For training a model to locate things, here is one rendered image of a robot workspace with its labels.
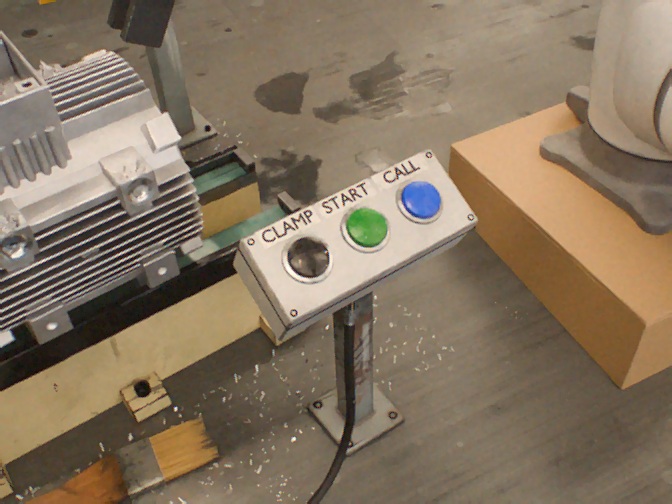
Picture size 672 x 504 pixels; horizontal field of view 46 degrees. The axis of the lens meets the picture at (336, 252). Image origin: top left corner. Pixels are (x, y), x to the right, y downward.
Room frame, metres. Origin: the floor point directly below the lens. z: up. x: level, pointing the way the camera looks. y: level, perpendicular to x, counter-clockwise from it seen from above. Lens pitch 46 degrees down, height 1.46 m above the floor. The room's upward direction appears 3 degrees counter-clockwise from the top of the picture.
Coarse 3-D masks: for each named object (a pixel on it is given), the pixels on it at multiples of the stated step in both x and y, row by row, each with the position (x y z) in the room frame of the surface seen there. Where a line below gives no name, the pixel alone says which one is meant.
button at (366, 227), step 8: (360, 208) 0.42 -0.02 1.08; (368, 208) 0.42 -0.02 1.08; (352, 216) 0.41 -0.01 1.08; (360, 216) 0.41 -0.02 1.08; (368, 216) 0.41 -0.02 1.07; (376, 216) 0.41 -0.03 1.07; (352, 224) 0.40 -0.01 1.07; (360, 224) 0.40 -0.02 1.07; (368, 224) 0.41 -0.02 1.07; (376, 224) 0.41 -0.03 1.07; (384, 224) 0.41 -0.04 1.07; (352, 232) 0.40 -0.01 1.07; (360, 232) 0.40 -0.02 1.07; (368, 232) 0.40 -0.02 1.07; (376, 232) 0.40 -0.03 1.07; (384, 232) 0.40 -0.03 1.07; (352, 240) 0.40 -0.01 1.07; (360, 240) 0.39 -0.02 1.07; (368, 240) 0.39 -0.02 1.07; (376, 240) 0.40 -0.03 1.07
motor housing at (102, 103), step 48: (96, 96) 0.54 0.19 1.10; (144, 96) 0.54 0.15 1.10; (96, 144) 0.50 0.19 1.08; (144, 144) 0.51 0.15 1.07; (48, 192) 0.46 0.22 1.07; (96, 192) 0.46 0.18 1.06; (192, 192) 0.50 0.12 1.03; (48, 240) 0.44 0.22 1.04; (96, 240) 0.45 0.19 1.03; (144, 240) 0.47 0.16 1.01; (0, 288) 0.40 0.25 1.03; (48, 288) 0.42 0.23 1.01; (96, 288) 0.45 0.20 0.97
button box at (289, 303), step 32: (416, 160) 0.47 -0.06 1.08; (352, 192) 0.43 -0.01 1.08; (384, 192) 0.44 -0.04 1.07; (448, 192) 0.45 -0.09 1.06; (288, 224) 0.40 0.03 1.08; (320, 224) 0.41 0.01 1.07; (416, 224) 0.42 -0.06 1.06; (448, 224) 0.42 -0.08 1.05; (256, 256) 0.38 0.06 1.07; (352, 256) 0.39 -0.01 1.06; (384, 256) 0.39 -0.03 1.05; (416, 256) 0.40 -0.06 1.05; (256, 288) 0.38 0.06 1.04; (288, 288) 0.36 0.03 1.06; (320, 288) 0.36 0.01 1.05; (352, 288) 0.37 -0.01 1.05; (288, 320) 0.34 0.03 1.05
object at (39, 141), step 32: (0, 32) 0.57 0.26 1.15; (0, 64) 0.55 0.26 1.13; (0, 96) 0.52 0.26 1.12; (32, 96) 0.48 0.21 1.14; (0, 128) 0.47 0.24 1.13; (32, 128) 0.48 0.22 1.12; (0, 160) 0.46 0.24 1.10; (32, 160) 0.47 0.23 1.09; (64, 160) 0.48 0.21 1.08; (0, 192) 0.45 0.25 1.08
